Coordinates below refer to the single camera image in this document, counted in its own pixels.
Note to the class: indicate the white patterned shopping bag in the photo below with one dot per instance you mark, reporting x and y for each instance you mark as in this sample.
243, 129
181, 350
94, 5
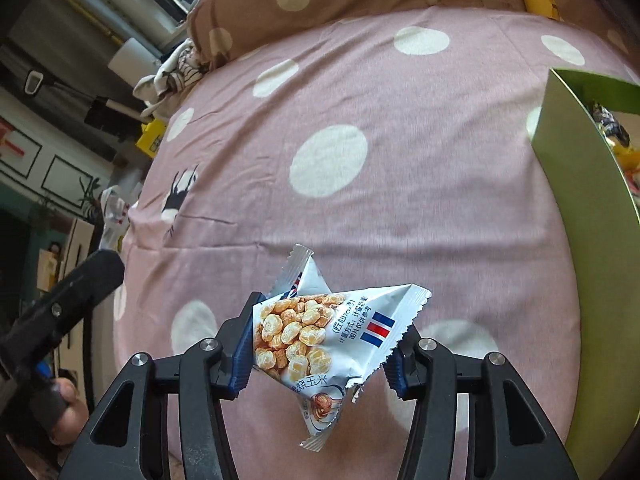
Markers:
115, 206

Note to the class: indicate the black sesame snack bag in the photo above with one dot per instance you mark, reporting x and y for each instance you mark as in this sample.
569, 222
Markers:
609, 126

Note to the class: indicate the black tripod stand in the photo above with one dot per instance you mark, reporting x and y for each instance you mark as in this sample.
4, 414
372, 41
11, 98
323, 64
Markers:
102, 113

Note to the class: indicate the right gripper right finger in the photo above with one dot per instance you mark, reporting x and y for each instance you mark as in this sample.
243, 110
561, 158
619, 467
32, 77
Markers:
509, 434

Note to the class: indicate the green cardboard box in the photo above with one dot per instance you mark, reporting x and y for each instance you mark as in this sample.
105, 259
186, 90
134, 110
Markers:
601, 222

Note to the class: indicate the wall picture frame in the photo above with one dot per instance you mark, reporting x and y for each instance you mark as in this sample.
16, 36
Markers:
66, 182

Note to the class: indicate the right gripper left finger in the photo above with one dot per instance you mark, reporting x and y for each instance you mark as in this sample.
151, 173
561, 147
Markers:
126, 437

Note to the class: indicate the yellow carton box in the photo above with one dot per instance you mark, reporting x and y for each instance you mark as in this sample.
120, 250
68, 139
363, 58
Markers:
152, 134

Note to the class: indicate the person left hand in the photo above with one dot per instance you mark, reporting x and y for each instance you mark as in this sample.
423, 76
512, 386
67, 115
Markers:
44, 421

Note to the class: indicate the striped white cloth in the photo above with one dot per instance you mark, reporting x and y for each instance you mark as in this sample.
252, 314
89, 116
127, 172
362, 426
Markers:
163, 92

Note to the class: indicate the pink polka dot bedsheet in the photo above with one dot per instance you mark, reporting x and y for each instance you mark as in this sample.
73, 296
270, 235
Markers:
396, 148

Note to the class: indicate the white popcorn snack bag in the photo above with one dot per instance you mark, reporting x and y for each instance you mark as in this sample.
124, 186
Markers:
325, 345

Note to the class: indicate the orange panda snack bag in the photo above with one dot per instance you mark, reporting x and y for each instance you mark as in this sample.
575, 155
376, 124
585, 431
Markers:
628, 160

